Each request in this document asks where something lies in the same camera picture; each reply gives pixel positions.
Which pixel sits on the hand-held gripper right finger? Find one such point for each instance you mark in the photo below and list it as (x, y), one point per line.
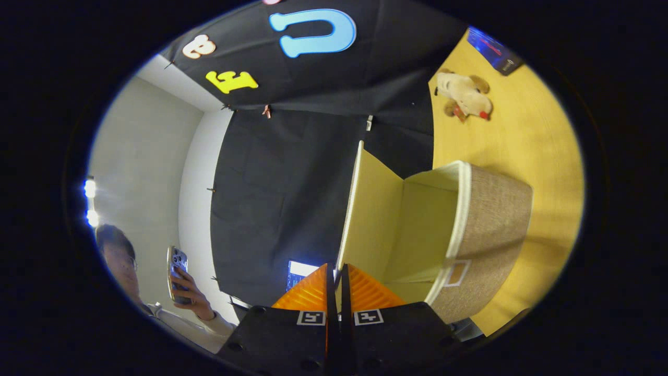
(344, 292)

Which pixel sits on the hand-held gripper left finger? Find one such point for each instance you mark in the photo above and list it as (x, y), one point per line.
(330, 292)

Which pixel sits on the brown fabric storage box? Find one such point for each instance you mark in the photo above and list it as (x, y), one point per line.
(490, 230)

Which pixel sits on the lit computer screen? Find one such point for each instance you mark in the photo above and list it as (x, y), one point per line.
(300, 271)

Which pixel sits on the black backdrop cloth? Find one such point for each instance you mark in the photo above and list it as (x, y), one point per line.
(292, 183)

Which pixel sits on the silver smartphone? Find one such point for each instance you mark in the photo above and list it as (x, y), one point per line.
(176, 263)

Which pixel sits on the pink cloth clip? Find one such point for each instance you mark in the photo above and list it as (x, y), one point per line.
(266, 110)

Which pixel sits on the beige plush dog toy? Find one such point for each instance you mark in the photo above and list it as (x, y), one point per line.
(464, 94)

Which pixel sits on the dark blue book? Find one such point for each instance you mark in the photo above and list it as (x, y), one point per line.
(493, 51)

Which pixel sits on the bright wall light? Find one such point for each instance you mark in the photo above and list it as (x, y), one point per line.
(90, 201)

